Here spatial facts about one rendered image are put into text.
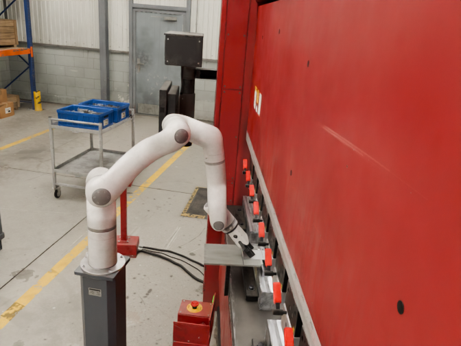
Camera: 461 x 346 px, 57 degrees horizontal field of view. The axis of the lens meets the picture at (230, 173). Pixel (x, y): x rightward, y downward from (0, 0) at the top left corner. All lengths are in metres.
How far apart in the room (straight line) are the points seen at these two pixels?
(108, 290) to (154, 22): 7.65
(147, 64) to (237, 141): 6.68
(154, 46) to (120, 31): 0.79
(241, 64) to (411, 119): 2.07
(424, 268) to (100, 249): 1.49
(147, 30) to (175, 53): 6.44
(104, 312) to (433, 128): 1.68
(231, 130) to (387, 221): 2.10
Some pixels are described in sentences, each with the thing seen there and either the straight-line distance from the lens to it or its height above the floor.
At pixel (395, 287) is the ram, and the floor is 1.71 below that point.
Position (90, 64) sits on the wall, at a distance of 9.83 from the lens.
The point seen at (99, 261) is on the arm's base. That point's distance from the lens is 1.90.
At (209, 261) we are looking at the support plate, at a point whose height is 1.00.
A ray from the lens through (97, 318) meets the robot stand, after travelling 2.04.
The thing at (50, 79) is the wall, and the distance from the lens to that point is 10.37.
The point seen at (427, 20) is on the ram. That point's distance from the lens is 0.62.
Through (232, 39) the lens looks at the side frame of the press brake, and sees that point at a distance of 2.61.
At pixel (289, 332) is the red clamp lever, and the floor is 1.31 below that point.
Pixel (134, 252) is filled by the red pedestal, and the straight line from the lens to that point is 3.91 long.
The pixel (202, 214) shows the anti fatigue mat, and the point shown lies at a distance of 4.69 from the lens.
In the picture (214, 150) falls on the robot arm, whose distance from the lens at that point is 1.78.
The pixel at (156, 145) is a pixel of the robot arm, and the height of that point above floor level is 1.56.
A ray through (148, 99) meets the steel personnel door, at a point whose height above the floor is 0.33.
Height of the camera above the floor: 2.04
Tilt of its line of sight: 20 degrees down
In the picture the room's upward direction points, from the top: 5 degrees clockwise
